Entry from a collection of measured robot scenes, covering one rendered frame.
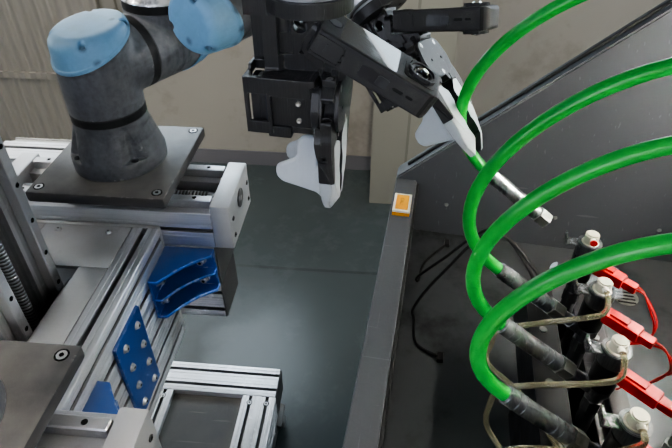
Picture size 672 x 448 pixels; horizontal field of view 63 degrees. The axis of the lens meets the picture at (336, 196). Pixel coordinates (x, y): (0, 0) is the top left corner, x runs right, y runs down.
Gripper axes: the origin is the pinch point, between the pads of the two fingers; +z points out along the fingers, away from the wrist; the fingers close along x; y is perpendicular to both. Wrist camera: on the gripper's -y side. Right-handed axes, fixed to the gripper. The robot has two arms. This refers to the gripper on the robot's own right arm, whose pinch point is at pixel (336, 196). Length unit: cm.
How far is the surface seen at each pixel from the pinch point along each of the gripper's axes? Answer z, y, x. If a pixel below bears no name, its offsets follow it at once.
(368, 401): 26.6, -5.0, 5.0
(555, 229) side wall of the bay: 34, -34, -43
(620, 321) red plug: 13.6, -31.0, -1.6
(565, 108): -10.2, -19.9, -3.2
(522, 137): -6.9, -16.9, -3.2
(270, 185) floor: 122, 65, -161
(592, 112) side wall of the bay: 10, -34, -43
